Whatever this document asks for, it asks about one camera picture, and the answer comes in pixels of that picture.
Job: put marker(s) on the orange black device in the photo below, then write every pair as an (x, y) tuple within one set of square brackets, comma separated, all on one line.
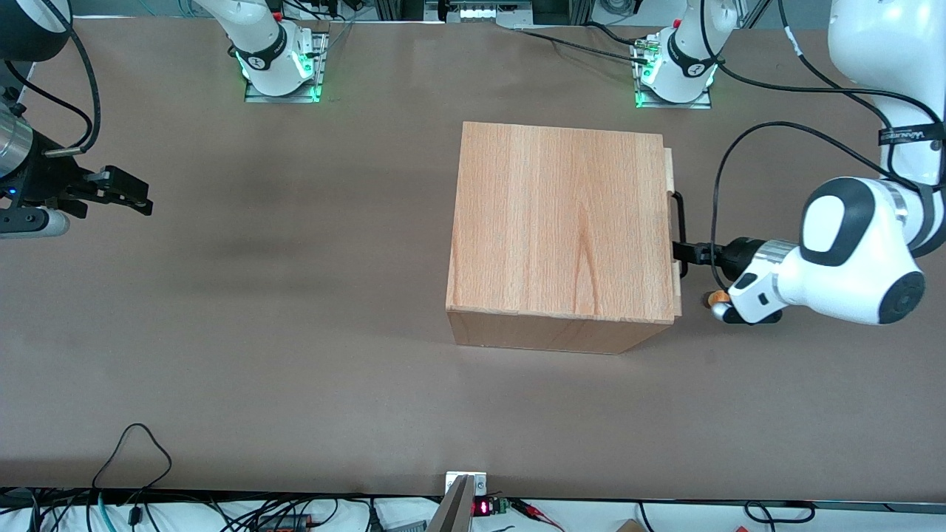
[(284, 524)]

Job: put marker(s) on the brown cardboard piece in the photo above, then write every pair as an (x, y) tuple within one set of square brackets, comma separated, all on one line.
[(630, 527)]

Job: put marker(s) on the white power strip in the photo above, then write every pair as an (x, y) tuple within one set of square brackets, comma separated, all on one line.
[(480, 11)]

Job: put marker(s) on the grey plastic box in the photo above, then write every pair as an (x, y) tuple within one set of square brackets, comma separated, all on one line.
[(406, 527)]

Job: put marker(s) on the light wooden drawer cabinet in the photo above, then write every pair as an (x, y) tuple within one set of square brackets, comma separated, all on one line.
[(554, 222)]

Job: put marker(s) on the small aluminium bracket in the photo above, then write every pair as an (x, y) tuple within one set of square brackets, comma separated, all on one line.
[(480, 484)]

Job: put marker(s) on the light wooden drawer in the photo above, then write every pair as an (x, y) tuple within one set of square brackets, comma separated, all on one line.
[(668, 170)]

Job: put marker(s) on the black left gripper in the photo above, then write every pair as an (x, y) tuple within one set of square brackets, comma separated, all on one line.
[(736, 253)]

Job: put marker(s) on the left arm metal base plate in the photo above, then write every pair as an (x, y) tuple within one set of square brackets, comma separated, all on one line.
[(672, 105)]

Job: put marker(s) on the grey metal mount bar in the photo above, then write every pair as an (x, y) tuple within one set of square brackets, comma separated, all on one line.
[(454, 510)]

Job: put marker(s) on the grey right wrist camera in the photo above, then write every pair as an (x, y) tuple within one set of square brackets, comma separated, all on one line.
[(37, 223)]

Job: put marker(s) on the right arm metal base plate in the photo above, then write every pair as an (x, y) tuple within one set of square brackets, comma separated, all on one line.
[(281, 97)]

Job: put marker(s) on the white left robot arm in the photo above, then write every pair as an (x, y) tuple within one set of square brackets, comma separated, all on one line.
[(850, 244)]

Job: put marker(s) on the striped toy bread roll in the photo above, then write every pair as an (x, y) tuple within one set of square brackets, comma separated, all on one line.
[(717, 298)]

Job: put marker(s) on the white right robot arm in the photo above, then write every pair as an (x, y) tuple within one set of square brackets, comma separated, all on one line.
[(259, 44)]

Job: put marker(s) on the red LED display module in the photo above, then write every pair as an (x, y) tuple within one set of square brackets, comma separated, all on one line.
[(482, 507)]

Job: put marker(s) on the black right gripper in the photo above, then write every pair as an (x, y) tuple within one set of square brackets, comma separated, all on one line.
[(46, 183)]

